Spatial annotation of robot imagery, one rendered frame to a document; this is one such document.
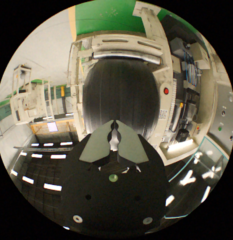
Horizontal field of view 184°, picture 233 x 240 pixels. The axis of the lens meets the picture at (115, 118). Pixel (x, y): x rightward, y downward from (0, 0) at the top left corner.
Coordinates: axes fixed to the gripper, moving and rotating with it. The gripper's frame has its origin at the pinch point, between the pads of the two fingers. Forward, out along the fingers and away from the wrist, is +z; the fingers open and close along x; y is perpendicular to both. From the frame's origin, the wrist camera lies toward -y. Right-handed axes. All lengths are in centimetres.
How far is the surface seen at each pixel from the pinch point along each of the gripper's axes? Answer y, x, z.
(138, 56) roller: -20.3, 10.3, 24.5
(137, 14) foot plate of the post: -107, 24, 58
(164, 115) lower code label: 11.4, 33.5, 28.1
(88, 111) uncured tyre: 2.1, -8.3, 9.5
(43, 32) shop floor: -109, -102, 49
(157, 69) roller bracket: -16.5, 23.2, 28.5
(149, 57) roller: -21.0, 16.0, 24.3
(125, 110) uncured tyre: 1.4, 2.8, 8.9
